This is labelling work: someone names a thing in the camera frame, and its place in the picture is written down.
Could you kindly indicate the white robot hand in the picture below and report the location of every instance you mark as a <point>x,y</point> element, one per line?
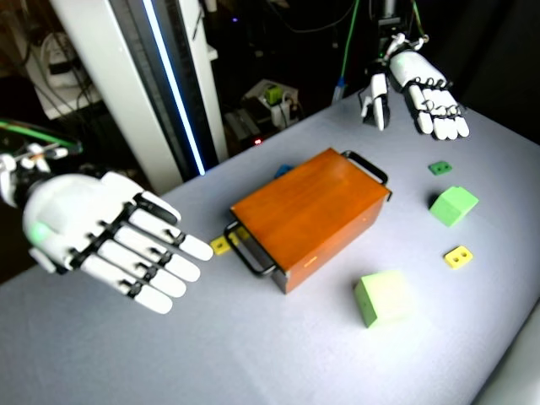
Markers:
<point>63,211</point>
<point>407,67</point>

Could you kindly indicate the dark green two-hole block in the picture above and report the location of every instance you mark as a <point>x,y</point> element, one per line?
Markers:
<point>440,168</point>

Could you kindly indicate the white column with blue light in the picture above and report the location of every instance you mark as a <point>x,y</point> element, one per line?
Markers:
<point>109,84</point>

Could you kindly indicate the white power strip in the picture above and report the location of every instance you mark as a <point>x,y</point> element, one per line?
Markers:
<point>272,101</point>

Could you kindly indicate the green house-shaped block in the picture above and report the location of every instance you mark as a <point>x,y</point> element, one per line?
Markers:
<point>451,204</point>

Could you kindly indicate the white device on shelf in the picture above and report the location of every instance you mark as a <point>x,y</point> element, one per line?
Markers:
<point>59,57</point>

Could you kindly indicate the yellow two-hole block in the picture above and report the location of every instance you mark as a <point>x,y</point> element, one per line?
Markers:
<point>457,257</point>
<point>219,245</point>

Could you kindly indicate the blue block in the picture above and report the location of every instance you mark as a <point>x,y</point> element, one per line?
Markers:
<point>283,170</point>

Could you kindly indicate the light green cube block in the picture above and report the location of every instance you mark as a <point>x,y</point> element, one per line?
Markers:
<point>384,297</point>

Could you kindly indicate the grey table cloth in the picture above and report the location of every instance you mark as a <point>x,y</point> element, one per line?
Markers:
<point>253,346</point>

